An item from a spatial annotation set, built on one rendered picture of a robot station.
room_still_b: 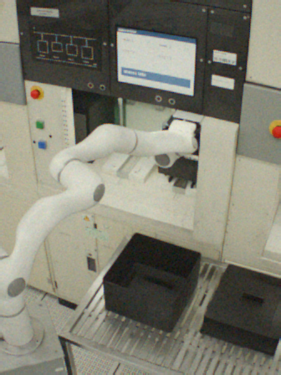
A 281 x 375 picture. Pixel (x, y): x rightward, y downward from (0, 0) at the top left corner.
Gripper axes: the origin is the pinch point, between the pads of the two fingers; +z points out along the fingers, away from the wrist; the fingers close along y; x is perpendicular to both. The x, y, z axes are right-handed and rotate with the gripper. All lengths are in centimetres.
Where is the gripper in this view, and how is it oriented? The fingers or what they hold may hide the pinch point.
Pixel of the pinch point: (189, 120)
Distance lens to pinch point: 213.5
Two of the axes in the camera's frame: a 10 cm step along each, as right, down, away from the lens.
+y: 9.2, 2.4, -3.1
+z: 3.9, -5.7, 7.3
